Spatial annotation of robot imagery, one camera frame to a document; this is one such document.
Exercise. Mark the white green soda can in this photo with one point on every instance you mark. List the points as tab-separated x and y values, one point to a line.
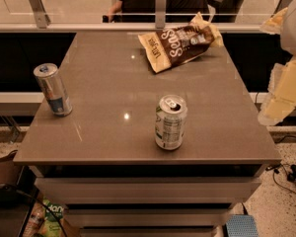
171	114

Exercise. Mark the brown chip bag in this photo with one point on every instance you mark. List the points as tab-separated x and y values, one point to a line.
176	46

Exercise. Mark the person in dark shirt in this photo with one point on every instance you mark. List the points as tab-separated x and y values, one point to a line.
145	11

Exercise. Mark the silver blue redbull can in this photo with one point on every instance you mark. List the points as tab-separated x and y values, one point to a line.
52	86

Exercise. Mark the plastic bottle on floor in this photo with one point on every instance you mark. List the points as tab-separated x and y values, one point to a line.
34	223

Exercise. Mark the grey drawer cabinet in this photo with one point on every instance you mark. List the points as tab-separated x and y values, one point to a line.
102	162

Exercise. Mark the blue perforated box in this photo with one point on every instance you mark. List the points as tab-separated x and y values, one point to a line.
241	226

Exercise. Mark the brown bag on floor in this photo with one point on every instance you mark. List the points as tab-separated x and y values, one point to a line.
9	171

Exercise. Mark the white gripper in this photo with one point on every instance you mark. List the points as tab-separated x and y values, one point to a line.
295	30

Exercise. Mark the green snack bag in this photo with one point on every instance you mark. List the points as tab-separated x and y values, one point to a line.
53	219

